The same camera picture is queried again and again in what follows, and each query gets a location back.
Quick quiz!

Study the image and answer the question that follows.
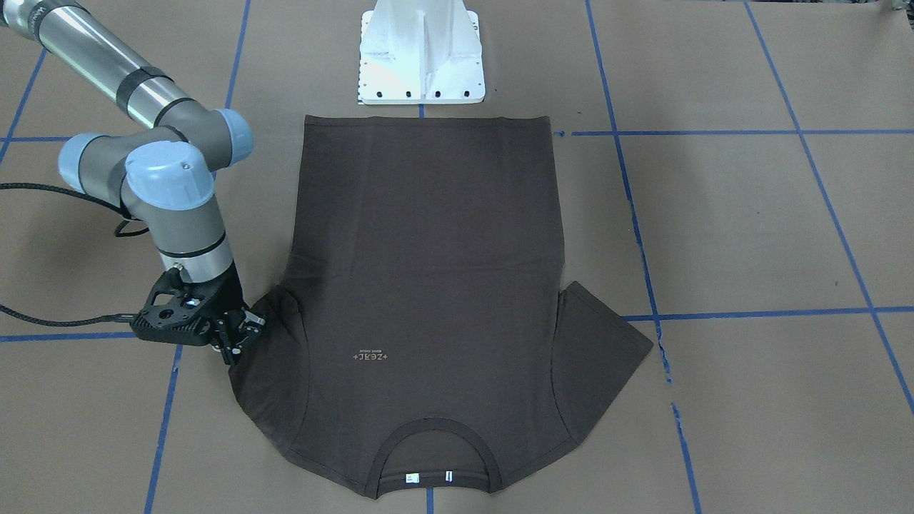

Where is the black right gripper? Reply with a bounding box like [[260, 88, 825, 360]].
[[131, 264, 266, 366]]

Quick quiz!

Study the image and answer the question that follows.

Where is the dark brown t-shirt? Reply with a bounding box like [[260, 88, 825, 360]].
[[229, 115, 653, 500]]

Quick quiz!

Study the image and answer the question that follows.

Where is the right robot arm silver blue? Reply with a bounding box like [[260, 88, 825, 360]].
[[2, 1, 266, 366]]

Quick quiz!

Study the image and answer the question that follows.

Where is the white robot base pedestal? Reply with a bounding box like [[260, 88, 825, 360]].
[[357, 1, 486, 105]]

